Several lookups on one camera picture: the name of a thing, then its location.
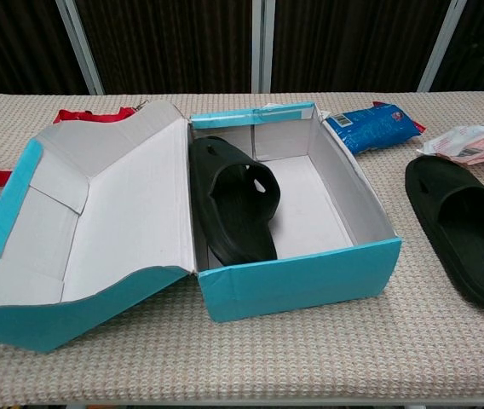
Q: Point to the blue snack packet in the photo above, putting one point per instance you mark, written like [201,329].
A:
[374,128]

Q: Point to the teal white cardboard shoe box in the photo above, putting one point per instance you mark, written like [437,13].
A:
[131,204]

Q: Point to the black rubber slipper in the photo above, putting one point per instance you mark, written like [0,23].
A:
[446,183]
[242,213]

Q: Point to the pink white plastic packet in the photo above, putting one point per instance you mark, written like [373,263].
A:
[472,151]

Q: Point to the grey metal partition post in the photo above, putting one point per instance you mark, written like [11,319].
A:
[442,47]
[80,47]
[263,42]

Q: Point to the beige woven table cloth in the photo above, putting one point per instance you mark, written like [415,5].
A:
[267,366]

